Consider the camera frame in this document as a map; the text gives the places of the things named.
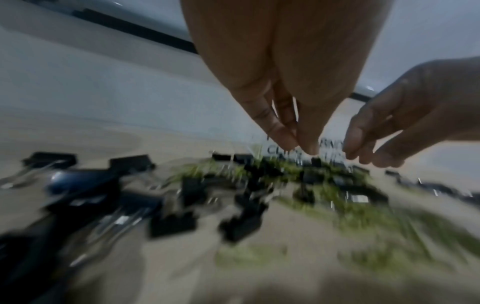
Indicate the person's left hand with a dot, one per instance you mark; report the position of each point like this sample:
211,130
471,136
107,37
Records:
300,44

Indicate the person's right hand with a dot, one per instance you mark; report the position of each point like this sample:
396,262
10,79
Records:
420,109

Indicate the clear two-compartment plastic box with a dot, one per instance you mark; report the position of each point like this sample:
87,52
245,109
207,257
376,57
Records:
272,153

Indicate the pile of green paper clips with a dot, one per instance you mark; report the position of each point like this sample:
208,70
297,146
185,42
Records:
375,213

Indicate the grey wall rail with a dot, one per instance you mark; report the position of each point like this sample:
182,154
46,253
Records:
150,32

